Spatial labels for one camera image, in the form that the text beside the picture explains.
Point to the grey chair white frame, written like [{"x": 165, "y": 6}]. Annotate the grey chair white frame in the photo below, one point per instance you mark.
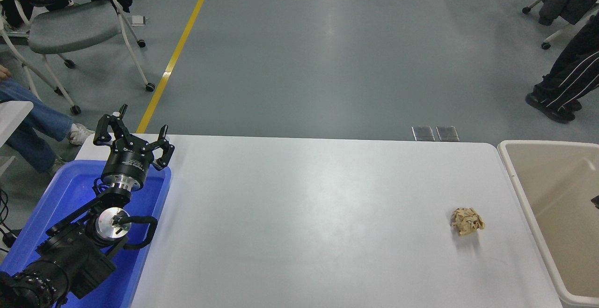
[{"x": 70, "y": 29}]

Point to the black power adapter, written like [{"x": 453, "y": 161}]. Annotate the black power adapter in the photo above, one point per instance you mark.
[{"x": 10, "y": 238}]

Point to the white side table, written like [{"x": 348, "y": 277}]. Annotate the white side table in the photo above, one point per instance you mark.
[{"x": 11, "y": 118}]

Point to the standing person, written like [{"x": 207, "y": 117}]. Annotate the standing person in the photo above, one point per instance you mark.
[{"x": 571, "y": 76}]

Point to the silver floor plate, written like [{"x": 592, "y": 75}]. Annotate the silver floor plate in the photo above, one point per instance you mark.
[
  {"x": 447, "y": 133},
  {"x": 423, "y": 133}
]

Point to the white-legged office chair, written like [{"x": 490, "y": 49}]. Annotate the white-legged office chair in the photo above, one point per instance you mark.
[{"x": 559, "y": 35}]

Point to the crumpled tan paper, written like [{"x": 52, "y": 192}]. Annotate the crumpled tan paper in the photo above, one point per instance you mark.
[{"x": 467, "y": 221}]

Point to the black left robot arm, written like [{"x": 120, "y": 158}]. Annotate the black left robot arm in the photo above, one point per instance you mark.
[{"x": 70, "y": 256}]

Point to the person's hand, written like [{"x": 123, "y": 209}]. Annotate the person's hand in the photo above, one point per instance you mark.
[{"x": 3, "y": 72}]

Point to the seated person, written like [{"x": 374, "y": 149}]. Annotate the seated person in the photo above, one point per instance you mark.
[{"x": 37, "y": 116}]

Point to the large pale bin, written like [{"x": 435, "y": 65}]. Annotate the large pale bin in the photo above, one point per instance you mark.
[{"x": 557, "y": 195}]

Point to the small grey floor plate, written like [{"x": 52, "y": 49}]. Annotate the small grey floor plate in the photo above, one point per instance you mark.
[{"x": 138, "y": 20}]

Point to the blue plastic tray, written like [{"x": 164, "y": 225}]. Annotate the blue plastic tray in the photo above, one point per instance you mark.
[{"x": 70, "y": 191}]

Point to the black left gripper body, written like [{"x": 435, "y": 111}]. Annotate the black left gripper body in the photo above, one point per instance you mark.
[{"x": 127, "y": 160}]

